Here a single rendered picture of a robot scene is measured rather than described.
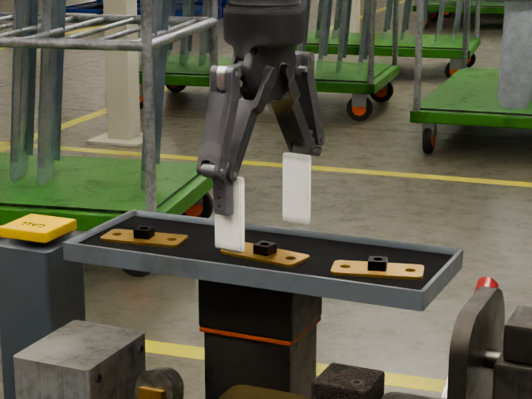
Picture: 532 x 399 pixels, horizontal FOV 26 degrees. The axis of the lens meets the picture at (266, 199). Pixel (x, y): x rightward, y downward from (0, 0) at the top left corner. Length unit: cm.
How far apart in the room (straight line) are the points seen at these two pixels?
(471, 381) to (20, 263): 53
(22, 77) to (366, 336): 197
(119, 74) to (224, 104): 627
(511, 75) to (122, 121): 241
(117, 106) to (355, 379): 639
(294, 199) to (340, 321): 311
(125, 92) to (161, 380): 634
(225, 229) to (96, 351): 16
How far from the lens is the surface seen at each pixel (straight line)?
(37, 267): 122
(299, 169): 113
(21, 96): 514
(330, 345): 402
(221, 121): 102
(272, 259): 109
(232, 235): 105
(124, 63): 726
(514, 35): 701
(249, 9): 103
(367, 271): 106
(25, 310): 125
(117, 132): 736
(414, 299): 101
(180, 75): 829
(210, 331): 113
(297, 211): 115
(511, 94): 702
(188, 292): 455
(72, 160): 558
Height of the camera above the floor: 149
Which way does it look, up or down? 15 degrees down
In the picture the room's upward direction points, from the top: straight up
